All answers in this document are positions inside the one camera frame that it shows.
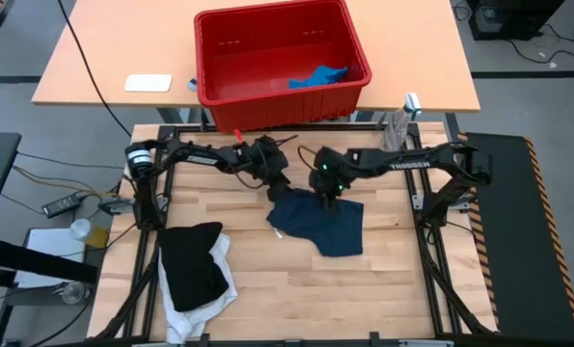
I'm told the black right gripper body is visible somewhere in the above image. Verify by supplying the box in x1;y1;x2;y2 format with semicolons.
307;146;354;198

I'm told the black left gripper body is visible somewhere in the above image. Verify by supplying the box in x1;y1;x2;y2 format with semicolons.
240;134;291;188

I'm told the navy garment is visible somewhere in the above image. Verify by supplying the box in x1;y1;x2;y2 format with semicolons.
265;187;366;258

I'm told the bright blue garment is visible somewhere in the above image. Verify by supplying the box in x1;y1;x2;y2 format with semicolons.
287;64;350;91

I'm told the black garment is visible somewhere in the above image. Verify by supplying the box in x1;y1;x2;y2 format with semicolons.
156;221;231;313

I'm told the white shirt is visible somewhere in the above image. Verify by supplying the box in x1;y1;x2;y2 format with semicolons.
156;231;240;345

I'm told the red plastic laundry bin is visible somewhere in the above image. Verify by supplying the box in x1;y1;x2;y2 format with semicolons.
193;0;374;135

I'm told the clear spray bottle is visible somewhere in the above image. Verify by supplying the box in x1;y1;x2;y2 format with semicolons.
383;92;424;153

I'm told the silver rectangular tray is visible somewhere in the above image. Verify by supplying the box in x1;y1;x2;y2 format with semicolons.
123;73;174;93

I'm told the black striped floor mat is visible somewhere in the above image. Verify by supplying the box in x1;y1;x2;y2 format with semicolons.
454;130;574;342

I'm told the tan wooden desk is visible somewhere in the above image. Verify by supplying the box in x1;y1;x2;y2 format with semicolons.
30;0;481;114

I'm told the bottle with yellow liquid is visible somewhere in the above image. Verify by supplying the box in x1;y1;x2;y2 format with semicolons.
68;217;111;250

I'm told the black power adapter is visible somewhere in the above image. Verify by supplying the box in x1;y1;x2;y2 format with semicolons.
41;191;84;219

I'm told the clear glass jar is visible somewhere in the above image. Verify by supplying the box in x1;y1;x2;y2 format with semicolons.
58;280;93;306

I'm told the white board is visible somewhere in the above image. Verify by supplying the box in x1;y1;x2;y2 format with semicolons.
14;227;88;289

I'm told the black computer case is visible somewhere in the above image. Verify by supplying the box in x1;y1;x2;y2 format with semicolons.
465;0;567;42

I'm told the black metal beam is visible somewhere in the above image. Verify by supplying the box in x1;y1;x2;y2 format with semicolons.
0;234;100;286

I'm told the long black cable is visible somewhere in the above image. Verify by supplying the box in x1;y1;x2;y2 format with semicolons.
56;0;134;140

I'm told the black floor cable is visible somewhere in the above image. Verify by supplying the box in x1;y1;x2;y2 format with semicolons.
506;22;574;65

